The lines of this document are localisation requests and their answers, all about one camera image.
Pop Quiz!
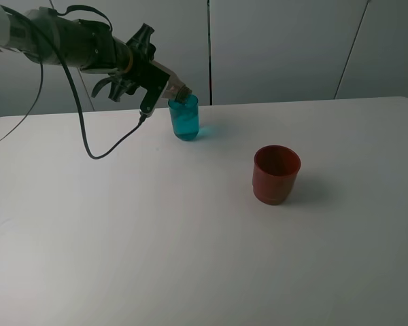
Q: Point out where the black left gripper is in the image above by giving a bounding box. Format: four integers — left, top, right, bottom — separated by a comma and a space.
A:
91, 23, 156, 102

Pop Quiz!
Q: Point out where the teal transparent plastic cup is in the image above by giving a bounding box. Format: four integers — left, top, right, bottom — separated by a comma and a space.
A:
168, 94, 199, 141

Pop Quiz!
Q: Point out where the clear plastic water bottle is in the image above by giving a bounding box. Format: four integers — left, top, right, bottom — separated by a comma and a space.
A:
161, 75, 192, 103

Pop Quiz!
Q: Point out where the red plastic cup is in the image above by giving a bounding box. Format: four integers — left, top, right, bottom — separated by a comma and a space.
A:
252, 145, 301, 205

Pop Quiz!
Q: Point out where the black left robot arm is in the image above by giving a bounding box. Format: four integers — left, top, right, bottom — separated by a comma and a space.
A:
0, 5, 164, 107

